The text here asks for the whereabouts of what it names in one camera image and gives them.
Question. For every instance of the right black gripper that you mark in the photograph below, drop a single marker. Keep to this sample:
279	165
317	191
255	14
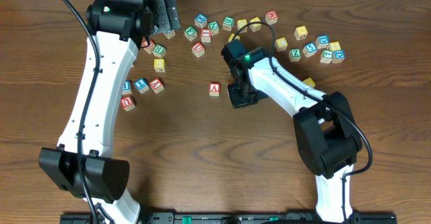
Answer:
240	97

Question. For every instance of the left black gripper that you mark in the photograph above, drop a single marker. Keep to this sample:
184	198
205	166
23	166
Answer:
167	16

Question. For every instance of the red A block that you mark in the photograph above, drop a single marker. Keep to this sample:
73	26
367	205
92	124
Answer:
214	89

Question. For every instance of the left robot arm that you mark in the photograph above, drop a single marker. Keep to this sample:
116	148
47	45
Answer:
82	163

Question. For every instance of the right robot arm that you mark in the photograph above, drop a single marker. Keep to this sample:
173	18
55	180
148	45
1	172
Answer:
323	124

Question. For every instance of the blue P block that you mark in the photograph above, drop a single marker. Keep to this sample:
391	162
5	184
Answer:
169	34

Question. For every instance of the green F block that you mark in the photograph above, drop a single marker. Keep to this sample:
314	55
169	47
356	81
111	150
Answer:
190	33

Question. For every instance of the blue X block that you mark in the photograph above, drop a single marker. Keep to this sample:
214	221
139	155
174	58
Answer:
200	20

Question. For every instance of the red H block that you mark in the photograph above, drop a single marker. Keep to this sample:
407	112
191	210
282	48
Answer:
206	35

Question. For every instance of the green R block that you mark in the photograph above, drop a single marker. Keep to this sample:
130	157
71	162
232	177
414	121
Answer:
159	51

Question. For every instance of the red E block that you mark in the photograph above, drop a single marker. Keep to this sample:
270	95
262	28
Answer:
148	45

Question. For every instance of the red C block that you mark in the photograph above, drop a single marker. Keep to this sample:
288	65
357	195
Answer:
198	49

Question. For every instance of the green N block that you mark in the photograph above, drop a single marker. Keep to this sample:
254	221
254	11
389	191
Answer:
214	28

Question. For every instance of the yellow block left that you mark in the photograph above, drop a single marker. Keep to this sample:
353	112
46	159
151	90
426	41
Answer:
159	65

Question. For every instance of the green B block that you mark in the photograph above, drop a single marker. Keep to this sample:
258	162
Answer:
228	23

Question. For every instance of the yellow block centre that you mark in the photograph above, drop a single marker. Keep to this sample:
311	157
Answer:
233	37

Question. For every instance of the yellow block under 2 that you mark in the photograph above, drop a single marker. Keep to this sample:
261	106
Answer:
281	44

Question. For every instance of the green Z block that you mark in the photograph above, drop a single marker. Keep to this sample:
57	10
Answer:
294	55

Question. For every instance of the yellow block lone right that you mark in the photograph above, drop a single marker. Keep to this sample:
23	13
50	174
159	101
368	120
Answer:
309	82

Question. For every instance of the yellow block top right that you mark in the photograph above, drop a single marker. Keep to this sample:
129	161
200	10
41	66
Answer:
255	24

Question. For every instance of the yellow block top middle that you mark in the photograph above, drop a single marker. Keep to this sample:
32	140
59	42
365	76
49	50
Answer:
242	25

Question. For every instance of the red Y block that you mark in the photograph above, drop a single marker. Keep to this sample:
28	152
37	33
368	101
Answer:
156	85

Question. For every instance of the blue T block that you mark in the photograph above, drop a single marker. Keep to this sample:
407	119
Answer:
141	85

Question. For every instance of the red K block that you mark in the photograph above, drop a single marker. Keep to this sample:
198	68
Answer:
271	17

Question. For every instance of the yellow Q block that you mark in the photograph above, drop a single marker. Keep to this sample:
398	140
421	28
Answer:
300	32

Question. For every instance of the blue L block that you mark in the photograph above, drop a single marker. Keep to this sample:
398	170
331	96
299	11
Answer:
127	88

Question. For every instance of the green 7 block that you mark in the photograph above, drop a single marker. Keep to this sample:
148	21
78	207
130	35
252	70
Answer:
326	56

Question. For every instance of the blue D block upper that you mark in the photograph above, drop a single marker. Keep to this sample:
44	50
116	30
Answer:
322	41

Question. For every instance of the blue d block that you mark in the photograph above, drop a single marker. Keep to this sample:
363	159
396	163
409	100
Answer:
338	56
322	41

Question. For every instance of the red U block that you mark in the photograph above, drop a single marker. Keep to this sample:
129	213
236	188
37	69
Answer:
128	103

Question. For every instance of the blue D block lower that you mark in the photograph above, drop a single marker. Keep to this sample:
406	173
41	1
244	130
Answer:
338	56

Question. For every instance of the yellow block far right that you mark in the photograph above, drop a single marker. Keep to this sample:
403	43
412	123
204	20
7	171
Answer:
334	46

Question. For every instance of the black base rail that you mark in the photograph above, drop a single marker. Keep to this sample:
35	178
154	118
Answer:
291	217

